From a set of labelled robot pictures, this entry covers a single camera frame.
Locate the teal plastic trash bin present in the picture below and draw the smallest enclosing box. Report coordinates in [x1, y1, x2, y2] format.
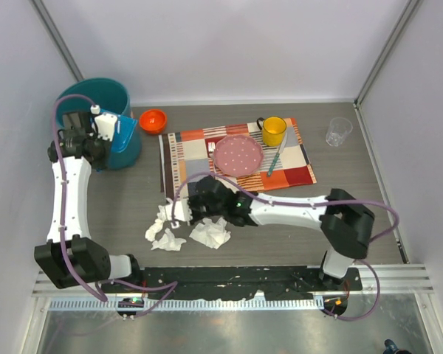
[55, 77, 143, 170]

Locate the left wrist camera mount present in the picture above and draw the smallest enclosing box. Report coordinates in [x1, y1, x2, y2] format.
[90, 105, 118, 142]

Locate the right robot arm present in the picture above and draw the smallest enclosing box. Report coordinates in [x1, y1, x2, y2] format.
[188, 176, 375, 291]

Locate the knife with teal handle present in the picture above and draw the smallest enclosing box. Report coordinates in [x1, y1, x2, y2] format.
[267, 133, 288, 178]

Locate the crumpled paper front left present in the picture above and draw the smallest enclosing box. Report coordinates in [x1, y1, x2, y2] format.
[151, 229, 187, 251]

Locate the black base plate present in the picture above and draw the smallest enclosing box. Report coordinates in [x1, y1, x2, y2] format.
[100, 265, 363, 301]

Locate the perforated cable duct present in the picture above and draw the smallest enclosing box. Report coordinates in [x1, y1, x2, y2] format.
[48, 296, 324, 311]

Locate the silver fork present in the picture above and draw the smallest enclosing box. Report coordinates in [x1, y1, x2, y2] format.
[207, 142, 217, 173]

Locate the blue dustpan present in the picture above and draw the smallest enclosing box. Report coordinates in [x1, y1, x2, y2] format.
[108, 115, 142, 170]

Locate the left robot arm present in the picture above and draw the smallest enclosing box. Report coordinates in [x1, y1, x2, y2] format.
[34, 111, 142, 294]

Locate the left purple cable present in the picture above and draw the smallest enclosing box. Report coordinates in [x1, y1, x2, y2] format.
[49, 94, 178, 325]

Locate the clear plastic cup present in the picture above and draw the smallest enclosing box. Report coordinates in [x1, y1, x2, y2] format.
[326, 117, 353, 148]

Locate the orange bowl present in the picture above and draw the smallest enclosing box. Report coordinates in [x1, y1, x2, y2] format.
[139, 108, 168, 135]

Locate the yellow enamel mug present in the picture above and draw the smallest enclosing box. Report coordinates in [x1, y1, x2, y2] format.
[256, 117, 287, 147]

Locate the pink dotted plate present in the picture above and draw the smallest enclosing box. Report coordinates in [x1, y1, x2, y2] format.
[213, 135, 264, 178]

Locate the crumpled paper far left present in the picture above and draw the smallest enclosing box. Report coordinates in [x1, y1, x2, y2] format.
[145, 219, 164, 242]

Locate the crumpled paper far right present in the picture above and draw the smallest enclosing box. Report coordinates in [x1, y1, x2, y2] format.
[189, 218, 231, 249]

